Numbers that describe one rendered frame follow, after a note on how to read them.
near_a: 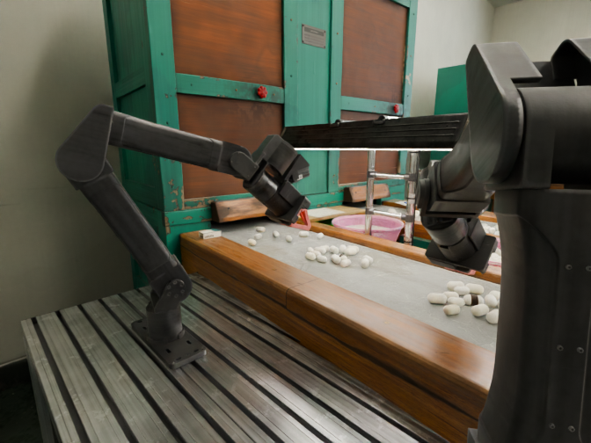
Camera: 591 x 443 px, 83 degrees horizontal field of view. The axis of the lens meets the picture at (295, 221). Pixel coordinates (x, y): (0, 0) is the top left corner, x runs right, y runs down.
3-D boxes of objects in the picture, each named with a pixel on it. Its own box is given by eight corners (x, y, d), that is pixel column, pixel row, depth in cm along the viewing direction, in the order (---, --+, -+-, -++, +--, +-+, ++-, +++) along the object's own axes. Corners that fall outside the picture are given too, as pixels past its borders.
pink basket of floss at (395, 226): (408, 258, 114) (410, 231, 112) (329, 255, 118) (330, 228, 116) (397, 237, 140) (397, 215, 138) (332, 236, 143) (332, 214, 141)
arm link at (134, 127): (242, 148, 71) (71, 100, 56) (258, 148, 63) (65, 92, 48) (229, 204, 72) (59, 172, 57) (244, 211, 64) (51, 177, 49)
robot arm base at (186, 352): (159, 283, 74) (126, 292, 69) (205, 314, 60) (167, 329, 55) (162, 315, 76) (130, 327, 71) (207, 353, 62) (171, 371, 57)
